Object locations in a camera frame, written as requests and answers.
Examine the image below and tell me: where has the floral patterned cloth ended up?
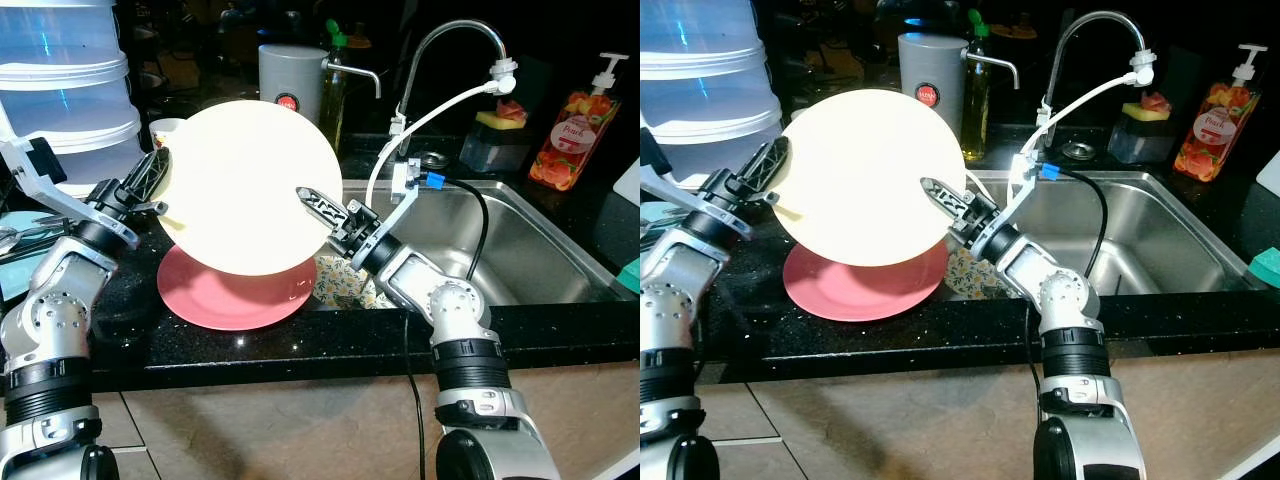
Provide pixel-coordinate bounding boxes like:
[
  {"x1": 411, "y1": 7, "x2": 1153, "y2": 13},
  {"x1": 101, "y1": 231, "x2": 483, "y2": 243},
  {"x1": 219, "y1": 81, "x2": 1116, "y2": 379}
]
[
  {"x1": 314, "y1": 254, "x2": 393, "y2": 310},
  {"x1": 944, "y1": 245, "x2": 1007, "y2": 301}
]

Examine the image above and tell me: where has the pink plate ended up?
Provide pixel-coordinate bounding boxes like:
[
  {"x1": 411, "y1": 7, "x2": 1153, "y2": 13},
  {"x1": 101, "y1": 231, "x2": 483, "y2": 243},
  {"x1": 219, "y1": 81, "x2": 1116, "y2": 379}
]
[
  {"x1": 783, "y1": 240, "x2": 948, "y2": 322},
  {"x1": 157, "y1": 243, "x2": 318, "y2": 332}
]

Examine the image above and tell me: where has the white cup with print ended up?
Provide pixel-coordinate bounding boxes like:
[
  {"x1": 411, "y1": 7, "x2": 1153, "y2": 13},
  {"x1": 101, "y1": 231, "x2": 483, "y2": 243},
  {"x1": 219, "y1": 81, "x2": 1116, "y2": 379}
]
[{"x1": 149, "y1": 118, "x2": 188, "y2": 150}]

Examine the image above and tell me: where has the chrome gooseneck faucet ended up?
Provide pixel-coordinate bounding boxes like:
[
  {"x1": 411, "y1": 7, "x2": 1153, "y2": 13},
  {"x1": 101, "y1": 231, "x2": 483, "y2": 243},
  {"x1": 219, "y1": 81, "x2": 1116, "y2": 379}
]
[
  {"x1": 1038, "y1": 10, "x2": 1151, "y2": 133},
  {"x1": 395, "y1": 18, "x2": 513, "y2": 143}
]

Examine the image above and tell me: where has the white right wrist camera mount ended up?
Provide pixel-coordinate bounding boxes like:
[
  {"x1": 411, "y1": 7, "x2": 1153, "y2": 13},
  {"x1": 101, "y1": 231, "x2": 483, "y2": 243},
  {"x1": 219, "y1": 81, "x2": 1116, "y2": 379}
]
[
  {"x1": 1003, "y1": 150, "x2": 1051, "y2": 229},
  {"x1": 380, "y1": 158, "x2": 433, "y2": 236}
]

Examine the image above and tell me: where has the small chrome tap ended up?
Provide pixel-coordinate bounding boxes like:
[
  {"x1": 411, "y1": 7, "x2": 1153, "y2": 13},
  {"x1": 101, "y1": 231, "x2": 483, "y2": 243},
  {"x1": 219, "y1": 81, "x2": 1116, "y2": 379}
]
[
  {"x1": 322, "y1": 58, "x2": 383, "y2": 99},
  {"x1": 966, "y1": 52, "x2": 1021, "y2": 91}
]

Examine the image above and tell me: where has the grey canister with red label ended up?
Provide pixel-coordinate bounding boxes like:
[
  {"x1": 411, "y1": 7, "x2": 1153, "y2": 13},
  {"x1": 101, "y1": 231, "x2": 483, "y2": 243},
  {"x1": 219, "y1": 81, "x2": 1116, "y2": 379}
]
[
  {"x1": 897, "y1": 33, "x2": 969, "y2": 113},
  {"x1": 258, "y1": 43, "x2": 331, "y2": 126}
]

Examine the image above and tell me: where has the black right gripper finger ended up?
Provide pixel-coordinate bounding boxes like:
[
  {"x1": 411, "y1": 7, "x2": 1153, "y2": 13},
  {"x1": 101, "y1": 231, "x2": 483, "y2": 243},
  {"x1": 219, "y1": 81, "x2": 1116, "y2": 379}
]
[
  {"x1": 920, "y1": 178, "x2": 976, "y2": 223},
  {"x1": 296, "y1": 186, "x2": 351, "y2": 229}
]

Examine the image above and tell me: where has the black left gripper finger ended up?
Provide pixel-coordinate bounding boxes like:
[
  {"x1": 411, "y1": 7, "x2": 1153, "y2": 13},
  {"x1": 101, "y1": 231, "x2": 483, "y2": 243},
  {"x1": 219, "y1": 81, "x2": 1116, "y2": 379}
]
[
  {"x1": 128, "y1": 147, "x2": 174, "y2": 207},
  {"x1": 745, "y1": 137, "x2": 793, "y2": 198}
]

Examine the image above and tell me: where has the stainless steel sink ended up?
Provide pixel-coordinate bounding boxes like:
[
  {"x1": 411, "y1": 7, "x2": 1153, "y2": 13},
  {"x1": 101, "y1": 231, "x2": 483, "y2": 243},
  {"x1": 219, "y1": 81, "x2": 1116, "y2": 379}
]
[
  {"x1": 975, "y1": 168, "x2": 1267, "y2": 297},
  {"x1": 340, "y1": 175, "x2": 627, "y2": 307}
]

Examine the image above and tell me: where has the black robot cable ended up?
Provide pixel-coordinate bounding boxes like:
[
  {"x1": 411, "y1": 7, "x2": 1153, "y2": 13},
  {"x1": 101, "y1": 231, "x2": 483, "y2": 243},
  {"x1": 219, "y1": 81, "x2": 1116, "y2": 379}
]
[
  {"x1": 403, "y1": 178, "x2": 492, "y2": 480},
  {"x1": 1024, "y1": 170, "x2": 1112, "y2": 401}
]

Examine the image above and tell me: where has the translucent tiered storage container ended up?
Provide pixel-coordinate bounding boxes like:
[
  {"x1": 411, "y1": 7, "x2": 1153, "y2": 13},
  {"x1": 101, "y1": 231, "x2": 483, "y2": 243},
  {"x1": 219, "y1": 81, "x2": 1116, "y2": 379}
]
[
  {"x1": 640, "y1": 0, "x2": 784, "y2": 187},
  {"x1": 0, "y1": 0, "x2": 143, "y2": 193}
]

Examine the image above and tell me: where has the peach soap pump bottle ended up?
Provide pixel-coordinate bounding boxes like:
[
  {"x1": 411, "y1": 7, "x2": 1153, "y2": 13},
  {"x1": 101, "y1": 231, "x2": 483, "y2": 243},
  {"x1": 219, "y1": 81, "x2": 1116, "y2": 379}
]
[
  {"x1": 528, "y1": 52, "x2": 629, "y2": 192},
  {"x1": 1172, "y1": 44, "x2": 1269, "y2": 183}
]

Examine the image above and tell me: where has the teal tray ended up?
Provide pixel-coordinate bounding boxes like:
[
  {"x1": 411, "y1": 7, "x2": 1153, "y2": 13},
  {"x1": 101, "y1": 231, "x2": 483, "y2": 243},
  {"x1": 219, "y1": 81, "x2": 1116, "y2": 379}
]
[
  {"x1": 640, "y1": 200, "x2": 693, "y2": 263},
  {"x1": 0, "y1": 208, "x2": 73, "y2": 301}
]

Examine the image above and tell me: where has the large cream white plate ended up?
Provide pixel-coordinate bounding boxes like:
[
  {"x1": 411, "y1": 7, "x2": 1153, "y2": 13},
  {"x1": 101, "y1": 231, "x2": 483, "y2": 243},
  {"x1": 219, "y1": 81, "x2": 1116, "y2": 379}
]
[
  {"x1": 152, "y1": 100, "x2": 344, "y2": 277},
  {"x1": 775, "y1": 88, "x2": 969, "y2": 267}
]

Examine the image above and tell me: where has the oil bottle with green cap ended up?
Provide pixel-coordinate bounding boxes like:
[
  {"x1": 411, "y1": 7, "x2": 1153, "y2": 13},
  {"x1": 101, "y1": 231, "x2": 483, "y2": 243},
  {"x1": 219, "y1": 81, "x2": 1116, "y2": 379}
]
[
  {"x1": 320, "y1": 20, "x2": 352, "y2": 153},
  {"x1": 960, "y1": 10, "x2": 994, "y2": 161}
]

